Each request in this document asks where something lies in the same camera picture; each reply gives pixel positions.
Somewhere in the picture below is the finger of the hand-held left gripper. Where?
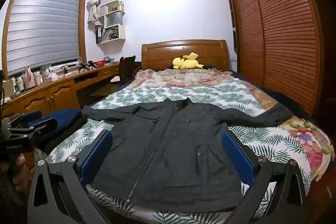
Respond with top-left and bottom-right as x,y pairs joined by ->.
6,119 -> 58,142
1,110 -> 43,128

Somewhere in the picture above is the person's left hand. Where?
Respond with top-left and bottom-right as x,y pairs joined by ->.
10,154 -> 28,188

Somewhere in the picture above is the white wall shelf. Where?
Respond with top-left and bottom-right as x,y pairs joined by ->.
95,0 -> 126,45

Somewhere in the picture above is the row of books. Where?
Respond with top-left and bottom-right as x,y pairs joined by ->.
102,27 -> 120,41

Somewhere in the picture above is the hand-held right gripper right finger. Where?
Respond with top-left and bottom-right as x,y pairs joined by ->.
221,131 -> 307,224

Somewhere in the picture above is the pink bottle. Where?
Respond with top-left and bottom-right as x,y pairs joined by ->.
24,67 -> 36,89

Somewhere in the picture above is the tied beige curtain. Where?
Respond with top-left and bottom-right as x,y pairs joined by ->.
87,0 -> 109,23

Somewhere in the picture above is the dark wooden chair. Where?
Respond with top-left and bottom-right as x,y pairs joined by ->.
89,55 -> 137,98

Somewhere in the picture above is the grey window blind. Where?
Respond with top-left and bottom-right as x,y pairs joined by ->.
6,0 -> 80,75

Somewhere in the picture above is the wooden desk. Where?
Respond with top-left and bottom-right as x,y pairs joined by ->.
0,61 -> 124,122

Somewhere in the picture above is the wooden headboard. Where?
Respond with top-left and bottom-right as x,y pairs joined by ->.
141,39 -> 230,72

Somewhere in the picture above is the navy folded garment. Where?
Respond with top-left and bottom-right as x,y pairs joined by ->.
25,109 -> 82,144

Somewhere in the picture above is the pale green bottle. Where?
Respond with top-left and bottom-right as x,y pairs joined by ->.
39,66 -> 49,83

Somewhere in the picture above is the wooden louvered wardrobe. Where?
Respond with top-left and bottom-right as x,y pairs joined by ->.
223,0 -> 326,119

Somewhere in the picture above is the leaf print blanket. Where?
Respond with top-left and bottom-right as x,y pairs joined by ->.
34,78 -> 319,224

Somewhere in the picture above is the black jacket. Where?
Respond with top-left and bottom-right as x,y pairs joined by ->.
82,97 -> 294,212

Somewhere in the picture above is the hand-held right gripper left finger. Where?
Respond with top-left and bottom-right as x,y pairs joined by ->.
28,130 -> 116,224

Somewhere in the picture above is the grey paper bag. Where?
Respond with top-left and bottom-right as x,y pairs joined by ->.
106,11 -> 123,26

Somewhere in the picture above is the yellow plush toy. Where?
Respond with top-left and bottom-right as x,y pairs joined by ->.
172,52 -> 205,69

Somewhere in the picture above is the black tripod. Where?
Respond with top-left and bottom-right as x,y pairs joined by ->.
79,61 -> 96,72

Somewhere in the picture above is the wooden window frame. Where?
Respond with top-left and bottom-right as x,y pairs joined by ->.
0,0 -> 88,77

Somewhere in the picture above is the floral blanket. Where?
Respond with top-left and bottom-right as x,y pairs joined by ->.
123,68 -> 336,184

